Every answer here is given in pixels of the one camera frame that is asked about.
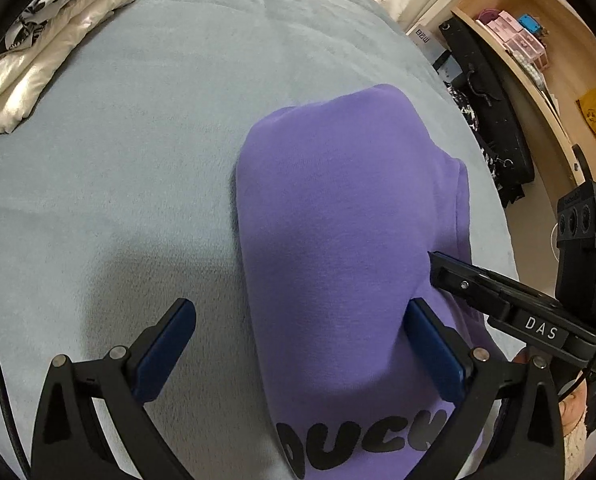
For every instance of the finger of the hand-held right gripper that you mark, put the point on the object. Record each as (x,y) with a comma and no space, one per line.
(470,272)
(463,287)

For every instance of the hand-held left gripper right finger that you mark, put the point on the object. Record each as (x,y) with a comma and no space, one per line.
(430,345)

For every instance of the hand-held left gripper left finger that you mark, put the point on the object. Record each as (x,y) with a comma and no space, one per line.
(167,345)

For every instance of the purple zip hoodie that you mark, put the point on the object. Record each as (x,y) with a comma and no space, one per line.
(338,220)

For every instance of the person's right hand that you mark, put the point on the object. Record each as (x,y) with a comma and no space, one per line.
(575,407)

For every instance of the black case bag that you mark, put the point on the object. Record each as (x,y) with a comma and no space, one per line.
(498,110)

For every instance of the grey-blue bed blanket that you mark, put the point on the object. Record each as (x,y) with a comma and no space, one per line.
(127,185)

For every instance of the black white splotched cloth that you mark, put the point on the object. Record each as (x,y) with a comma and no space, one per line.
(465,105)

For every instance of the cream fuzzy fabric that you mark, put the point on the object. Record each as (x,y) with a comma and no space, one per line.
(575,452)

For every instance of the wooden bookshelf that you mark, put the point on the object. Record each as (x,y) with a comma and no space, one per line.
(553,75)

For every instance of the pink drawer organizer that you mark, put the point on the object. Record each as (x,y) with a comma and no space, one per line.
(513,35)

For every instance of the white labelled box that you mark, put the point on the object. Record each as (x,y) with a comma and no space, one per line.
(425,40)

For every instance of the blue toy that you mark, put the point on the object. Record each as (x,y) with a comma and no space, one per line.
(528,24)

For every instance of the cream satin garment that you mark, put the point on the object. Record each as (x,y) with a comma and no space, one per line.
(37,75)

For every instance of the black white patterned garment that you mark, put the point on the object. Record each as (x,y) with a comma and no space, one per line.
(42,15)

